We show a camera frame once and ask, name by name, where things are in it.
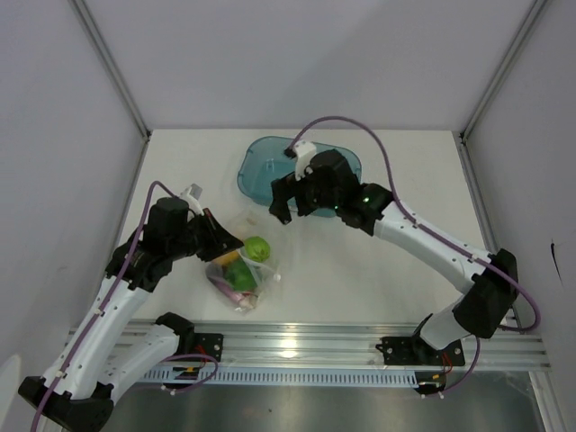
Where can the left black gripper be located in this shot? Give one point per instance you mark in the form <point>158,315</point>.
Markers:
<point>220,239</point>

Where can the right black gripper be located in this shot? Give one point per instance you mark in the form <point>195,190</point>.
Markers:
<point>284,190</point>

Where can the orange mango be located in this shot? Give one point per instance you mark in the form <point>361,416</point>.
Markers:
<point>226,259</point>

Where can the green bell pepper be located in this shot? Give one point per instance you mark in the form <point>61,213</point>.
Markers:
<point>239,276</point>

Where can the green custard apple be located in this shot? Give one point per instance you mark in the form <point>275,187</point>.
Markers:
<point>257,249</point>

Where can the clear zip top bag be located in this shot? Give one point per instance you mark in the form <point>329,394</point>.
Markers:
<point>252,273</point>

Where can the purple eggplant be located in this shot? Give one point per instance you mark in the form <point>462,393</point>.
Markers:
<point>243,301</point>

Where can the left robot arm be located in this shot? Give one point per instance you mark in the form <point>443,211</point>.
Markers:
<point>80,389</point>

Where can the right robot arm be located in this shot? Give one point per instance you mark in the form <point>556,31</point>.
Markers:
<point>484,280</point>

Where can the teal plastic bin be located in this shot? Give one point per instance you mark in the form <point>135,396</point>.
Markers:
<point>265,162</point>

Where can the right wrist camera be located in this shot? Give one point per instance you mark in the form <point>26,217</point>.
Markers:
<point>302,152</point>

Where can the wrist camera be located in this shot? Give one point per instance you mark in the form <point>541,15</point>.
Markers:
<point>302,152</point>
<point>191,195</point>

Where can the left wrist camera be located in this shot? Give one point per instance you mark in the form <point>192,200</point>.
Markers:
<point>191,195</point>

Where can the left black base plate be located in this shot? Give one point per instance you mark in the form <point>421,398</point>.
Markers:
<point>209,344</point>

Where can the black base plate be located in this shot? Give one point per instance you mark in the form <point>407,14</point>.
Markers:
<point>209,344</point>
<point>400,350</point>

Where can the aluminium mounting rail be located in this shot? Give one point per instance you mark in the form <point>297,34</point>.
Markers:
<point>341,346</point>

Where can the white slotted cable duct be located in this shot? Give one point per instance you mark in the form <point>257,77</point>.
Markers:
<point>372,377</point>

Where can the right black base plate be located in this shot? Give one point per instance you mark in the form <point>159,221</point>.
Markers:
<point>400,350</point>

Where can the left aluminium frame post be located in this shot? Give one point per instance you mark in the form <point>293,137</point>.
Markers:
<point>96,38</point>

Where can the aluminium frame post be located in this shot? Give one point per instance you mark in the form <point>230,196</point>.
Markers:
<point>512,53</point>
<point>96,38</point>

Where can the right aluminium frame post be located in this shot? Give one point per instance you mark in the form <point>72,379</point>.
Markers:
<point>512,53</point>

